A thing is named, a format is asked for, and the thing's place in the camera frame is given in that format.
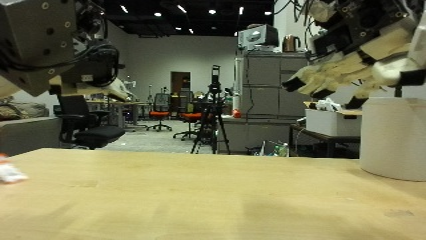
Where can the orange piece of clothing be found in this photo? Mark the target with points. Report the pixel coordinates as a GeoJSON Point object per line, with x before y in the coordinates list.
{"type": "Point", "coordinates": [1, 158]}

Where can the white clothing tag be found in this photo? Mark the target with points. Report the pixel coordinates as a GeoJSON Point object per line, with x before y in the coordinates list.
{"type": "Point", "coordinates": [11, 174]}

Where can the long light wooden desk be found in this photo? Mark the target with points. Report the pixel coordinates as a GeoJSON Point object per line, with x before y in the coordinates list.
{"type": "Point", "coordinates": [133, 104]}

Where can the copper electric kettle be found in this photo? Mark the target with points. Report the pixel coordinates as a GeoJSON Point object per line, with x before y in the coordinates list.
{"type": "Point", "coordinates": [290, 44]}

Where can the black office chair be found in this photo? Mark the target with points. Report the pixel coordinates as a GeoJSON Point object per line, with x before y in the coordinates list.
{"type": "Point", "coordinates": [97, 133]}

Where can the orange seat mesh office chair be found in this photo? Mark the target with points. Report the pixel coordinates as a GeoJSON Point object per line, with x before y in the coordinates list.
{"type": "Point", "coordinates": [160, 114]}
{"type": "Point", "coordinates": [190, 116]}

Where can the brown door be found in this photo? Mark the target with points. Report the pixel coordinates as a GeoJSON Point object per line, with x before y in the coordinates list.
{"type": "Point", "coordinates": [180, 81]}

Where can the white crumpled plastic bag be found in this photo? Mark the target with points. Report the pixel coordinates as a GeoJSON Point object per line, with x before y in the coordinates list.
{"type": "Point", "coordinates": [328, 105]}

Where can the brown grey cushion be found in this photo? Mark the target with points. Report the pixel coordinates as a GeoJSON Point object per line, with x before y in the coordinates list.
{"type": "Point", "coordinates": [21, 111]}

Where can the white storage box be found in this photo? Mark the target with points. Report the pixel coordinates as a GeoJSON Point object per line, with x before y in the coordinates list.
{"type": "Point", "coordinates": [330, 122]}

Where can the grey sofa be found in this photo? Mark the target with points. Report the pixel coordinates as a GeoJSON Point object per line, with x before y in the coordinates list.
{"type": "Point", "coordinates": [24, 135]}

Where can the grey box device on cabinet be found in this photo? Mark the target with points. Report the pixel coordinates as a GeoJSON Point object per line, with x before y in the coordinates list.
{"type": "Point", "coordinates": [257, 36]}

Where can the tall grey filing cabinet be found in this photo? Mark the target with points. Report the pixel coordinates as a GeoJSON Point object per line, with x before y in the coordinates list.
{"type": "Point", "coordinates": [266, 86]}

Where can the white round plant pot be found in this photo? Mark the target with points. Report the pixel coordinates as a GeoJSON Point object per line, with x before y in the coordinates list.
{"type": "Point", "coordinates": [393, 140]}

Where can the black side table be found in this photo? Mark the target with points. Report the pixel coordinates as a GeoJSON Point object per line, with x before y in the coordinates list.
{"type": "Point", "coordinates": [326, 137]}

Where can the small orange red object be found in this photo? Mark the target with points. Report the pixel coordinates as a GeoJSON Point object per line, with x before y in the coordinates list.
{"type": "Point", "coordinates": [236, 114]}

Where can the low grey cabinet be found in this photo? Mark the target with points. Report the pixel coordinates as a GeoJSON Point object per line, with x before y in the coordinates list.
{"type": "Point", "coordinates": [253, 133]}

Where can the clear plastic bottles on floor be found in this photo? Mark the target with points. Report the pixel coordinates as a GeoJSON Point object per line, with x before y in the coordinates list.
{"type": "Point", "coordinates": [278, 149]}

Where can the black camera tripod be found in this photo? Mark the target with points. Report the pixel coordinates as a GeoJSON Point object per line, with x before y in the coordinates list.
{"type": "Point", "coordinates": [214, 113]}

